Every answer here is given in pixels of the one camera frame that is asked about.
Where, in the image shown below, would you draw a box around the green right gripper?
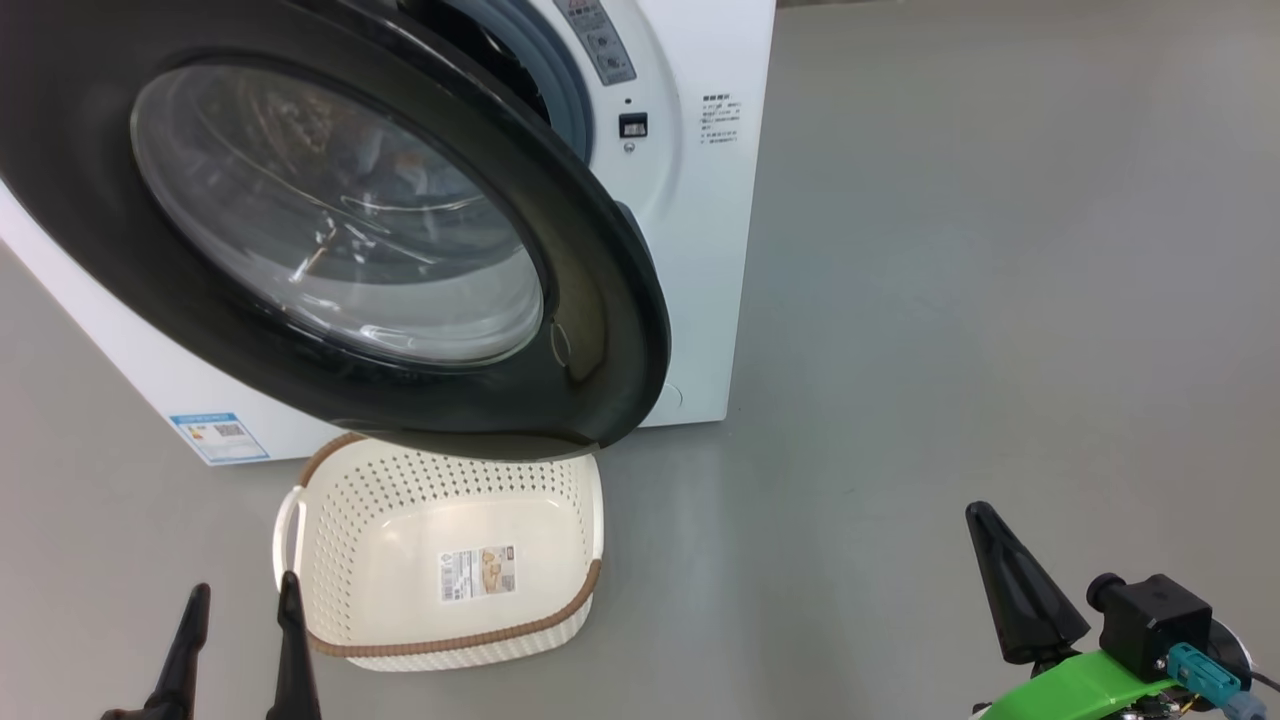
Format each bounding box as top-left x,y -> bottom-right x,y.
965,503 -> 1181,720

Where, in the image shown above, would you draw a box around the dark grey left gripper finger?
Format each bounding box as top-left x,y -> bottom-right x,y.
145,583 -> 212,720
266,571 -> 322,720

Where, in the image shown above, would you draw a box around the black round glass washer door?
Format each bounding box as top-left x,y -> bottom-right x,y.
0,0 -> 671,463

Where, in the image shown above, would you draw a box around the white front-load washing machine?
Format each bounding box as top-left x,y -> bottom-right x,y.
0,0 -> 778,467

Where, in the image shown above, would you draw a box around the grey rubber door gasket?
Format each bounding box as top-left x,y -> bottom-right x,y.
440,0 -> 593,161

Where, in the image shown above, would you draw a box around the white perforated basket brown rim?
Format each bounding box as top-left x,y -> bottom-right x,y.
272,432 -> 605,672

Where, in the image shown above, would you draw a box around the paper product label sticker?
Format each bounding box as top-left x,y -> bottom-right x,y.
437,545 -> 518,604

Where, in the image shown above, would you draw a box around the blue energy label sticker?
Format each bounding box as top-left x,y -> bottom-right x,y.
168,411 -> 271,466

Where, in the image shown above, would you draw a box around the printed text label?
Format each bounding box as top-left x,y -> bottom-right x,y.
700,94 -> 743,147

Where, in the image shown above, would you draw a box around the grey warning sticker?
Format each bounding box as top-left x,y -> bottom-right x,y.
553,0 -> 637,87

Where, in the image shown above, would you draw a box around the teal connector black cable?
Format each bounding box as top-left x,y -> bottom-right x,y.
1166,643 -> 1280,720

